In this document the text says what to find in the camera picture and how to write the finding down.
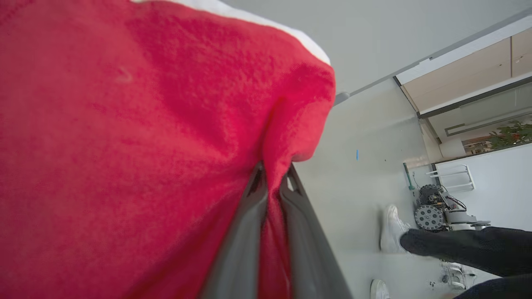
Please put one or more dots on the white sneaker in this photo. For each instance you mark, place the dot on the white sneaker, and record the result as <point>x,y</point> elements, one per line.
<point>379,290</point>
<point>392,230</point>

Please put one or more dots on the green potted plant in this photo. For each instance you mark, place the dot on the green potted plant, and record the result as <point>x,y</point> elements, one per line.
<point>513,133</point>

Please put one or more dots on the small wheeled robot base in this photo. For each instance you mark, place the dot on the small wheeled robot base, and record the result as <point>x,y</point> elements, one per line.
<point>436,211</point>

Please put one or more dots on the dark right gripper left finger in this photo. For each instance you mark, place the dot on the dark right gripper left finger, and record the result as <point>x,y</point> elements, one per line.
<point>239,245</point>

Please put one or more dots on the dark trouser leg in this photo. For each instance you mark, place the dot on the dark trouser leg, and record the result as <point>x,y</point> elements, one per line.
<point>503,288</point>
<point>469,247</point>

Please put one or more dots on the red white garment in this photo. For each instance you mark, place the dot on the red white garment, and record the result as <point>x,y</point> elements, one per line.
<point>124,145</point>

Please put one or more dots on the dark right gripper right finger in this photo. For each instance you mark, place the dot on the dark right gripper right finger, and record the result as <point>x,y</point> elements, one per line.
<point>309,249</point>

